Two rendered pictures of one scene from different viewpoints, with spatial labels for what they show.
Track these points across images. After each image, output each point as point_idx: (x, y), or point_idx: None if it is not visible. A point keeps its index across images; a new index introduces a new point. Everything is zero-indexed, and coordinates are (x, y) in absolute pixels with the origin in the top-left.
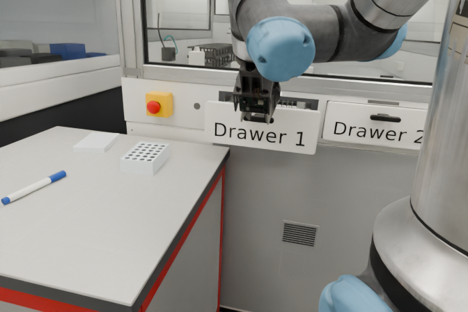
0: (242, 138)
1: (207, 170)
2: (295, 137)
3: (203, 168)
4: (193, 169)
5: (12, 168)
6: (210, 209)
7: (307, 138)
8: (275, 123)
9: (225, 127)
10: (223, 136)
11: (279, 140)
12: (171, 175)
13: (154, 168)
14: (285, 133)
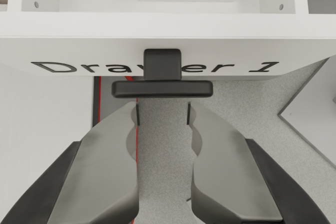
0: (121, 72)
1: (78, 122)
2: (254, 66)
3: (67, 114)
4: (52, 124)
5: None
6: (106, 114)
7: (282, 66)
8: (209, 56)
9: (67, 65)
10: (75, 71)
11: (213, 70)
12: (20, 160)
13: None
14: (230, 64)
